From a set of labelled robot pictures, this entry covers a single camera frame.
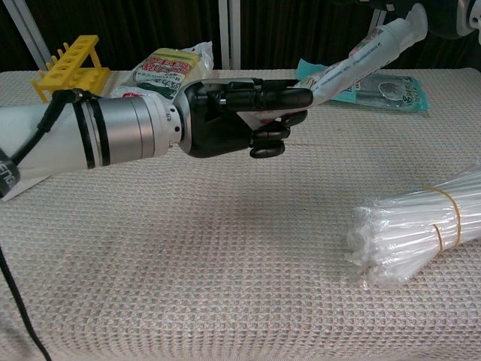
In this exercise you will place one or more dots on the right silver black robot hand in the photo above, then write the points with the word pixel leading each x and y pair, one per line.
pixel 469 15

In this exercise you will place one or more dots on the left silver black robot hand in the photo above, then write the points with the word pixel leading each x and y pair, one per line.
pixel 218 124

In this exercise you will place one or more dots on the white plastic tube package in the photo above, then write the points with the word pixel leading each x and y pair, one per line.
pixel 368 52

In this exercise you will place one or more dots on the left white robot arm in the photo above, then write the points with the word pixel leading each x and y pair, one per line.
pixel 120 128

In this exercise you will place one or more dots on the packaged sponges in clear bag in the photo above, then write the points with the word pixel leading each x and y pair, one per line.
pixel 161 71

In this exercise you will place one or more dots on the teal packaged hook bag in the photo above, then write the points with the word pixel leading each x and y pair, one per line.
pixel 394 92

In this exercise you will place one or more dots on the beige waffle tablecloth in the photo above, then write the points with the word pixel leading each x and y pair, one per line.
pixel 225 244

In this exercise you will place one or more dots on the yellow plastic tube rack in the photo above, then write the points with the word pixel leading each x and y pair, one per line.
pixel 71 64

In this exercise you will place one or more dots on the large yellow rubber band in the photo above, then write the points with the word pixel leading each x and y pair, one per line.
pixel 455 218

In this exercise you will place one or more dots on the bundle of clear plastic straws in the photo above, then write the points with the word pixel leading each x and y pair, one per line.
pixel 409 233

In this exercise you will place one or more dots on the small yellow rubber band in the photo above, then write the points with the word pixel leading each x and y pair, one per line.
pixel 439 237

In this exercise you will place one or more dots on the aluminium frame post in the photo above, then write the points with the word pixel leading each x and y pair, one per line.
pixel 377 15
pixel 26 34
pixel 229 34

